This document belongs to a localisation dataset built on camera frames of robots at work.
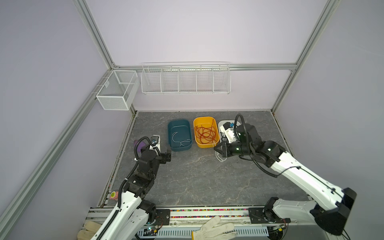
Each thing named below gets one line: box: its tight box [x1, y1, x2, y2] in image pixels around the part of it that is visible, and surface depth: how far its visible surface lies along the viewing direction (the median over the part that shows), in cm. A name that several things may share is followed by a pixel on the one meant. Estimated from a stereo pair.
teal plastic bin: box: [168, 120, 193, 152], surface depth 104 cm
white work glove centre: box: [192, 216, 238, 240], surface depth 71 cm
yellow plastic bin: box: [193, 116, 220, 148], surface depth 110 cm
